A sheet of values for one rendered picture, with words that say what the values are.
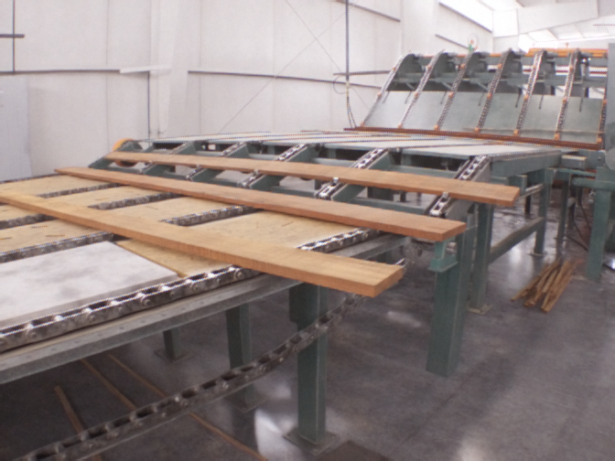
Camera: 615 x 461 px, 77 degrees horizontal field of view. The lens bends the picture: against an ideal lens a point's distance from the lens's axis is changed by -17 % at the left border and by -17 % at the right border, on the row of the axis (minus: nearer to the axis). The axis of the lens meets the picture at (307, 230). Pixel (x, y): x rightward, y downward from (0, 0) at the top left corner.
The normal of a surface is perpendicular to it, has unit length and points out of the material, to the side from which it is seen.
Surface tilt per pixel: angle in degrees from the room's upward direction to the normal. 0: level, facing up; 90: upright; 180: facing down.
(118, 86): 85
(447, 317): 90
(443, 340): 90
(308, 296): 90
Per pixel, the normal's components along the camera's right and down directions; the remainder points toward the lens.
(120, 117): 0.75, 0.14
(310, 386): -0.68, 0.18
